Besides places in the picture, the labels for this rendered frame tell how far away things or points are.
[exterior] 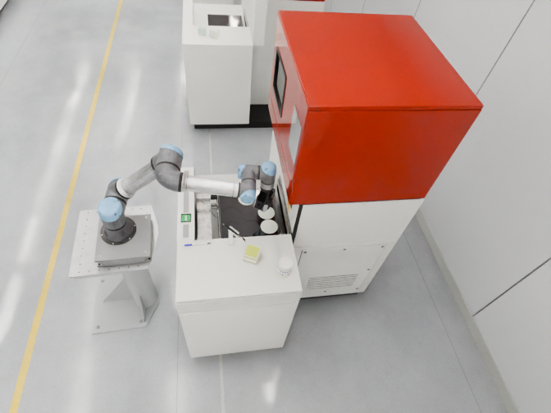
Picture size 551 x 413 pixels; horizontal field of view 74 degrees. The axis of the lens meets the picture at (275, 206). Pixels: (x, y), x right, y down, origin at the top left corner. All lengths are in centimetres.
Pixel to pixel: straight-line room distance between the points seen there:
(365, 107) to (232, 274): 102
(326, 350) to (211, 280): 124
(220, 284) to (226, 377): 99
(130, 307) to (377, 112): 220
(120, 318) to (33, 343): 56
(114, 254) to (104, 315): 91
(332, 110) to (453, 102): 52
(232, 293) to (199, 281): 18
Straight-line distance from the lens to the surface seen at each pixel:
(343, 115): 150
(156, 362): 278
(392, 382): 291
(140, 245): 214
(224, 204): 223
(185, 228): 207
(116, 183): 209
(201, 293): 185
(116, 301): 299
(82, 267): 223
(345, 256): 239
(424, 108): 163
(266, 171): 182
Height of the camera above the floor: 264
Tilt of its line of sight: 51 degrees down
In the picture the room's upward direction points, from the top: 9 degrees clockwise
